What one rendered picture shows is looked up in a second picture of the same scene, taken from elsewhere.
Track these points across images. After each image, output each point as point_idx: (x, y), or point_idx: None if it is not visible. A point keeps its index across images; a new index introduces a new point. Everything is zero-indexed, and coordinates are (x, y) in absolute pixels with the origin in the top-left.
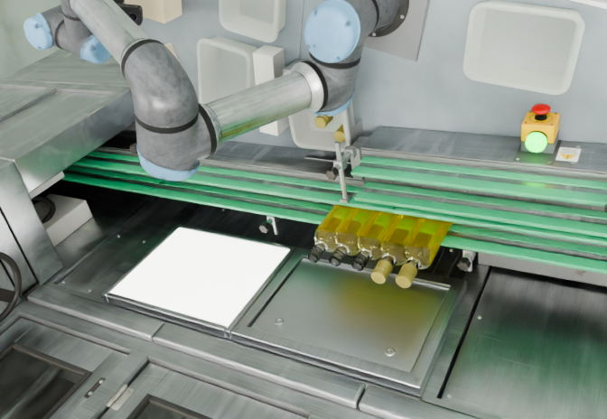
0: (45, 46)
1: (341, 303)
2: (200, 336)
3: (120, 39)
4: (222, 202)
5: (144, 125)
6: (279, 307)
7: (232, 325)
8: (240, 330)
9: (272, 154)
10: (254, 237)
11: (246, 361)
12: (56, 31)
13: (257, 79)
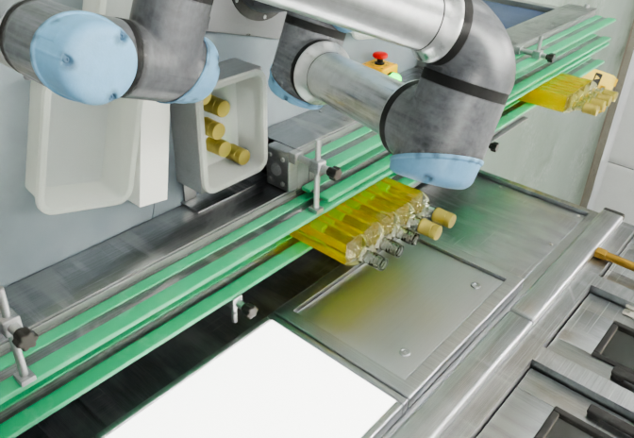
0: (128, 88)
1: (394, 300)
2: (401, 434)
3: None
4: (159, 335)
5: (503, 99)
6: (378, 348)
7: (398, 394)
8: (409, 387)
9: (155, 235)
10: (186, 362)
11: (461, 392)
12: (138, 44)
13: (144, 119)
